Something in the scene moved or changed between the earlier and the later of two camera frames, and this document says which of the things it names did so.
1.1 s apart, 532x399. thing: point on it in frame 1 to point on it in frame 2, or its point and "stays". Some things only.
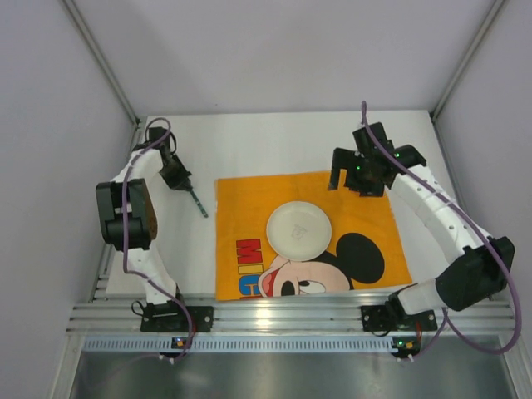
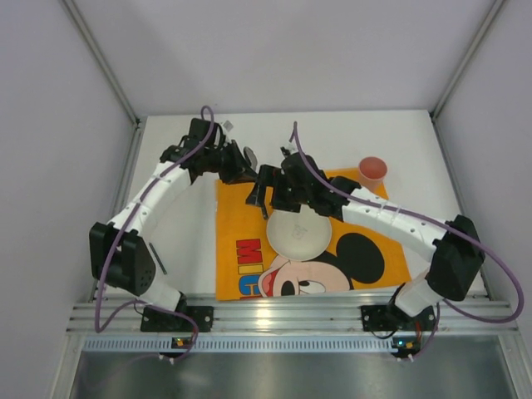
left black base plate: x=204 y=316 stays
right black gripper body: x=354 y=179 to x=265 y=183
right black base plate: x=386 y=318 stays
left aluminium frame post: x=93 y=43 stays
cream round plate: x=299 y=231 stays
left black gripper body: x=183 y=183 to x=237 y=165
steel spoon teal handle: x=204 y=212 to x=253 y=198
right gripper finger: x=342 y=158 to x=266 y=178
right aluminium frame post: x=466 y=59 stays
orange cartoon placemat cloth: x=365 y=249 stays
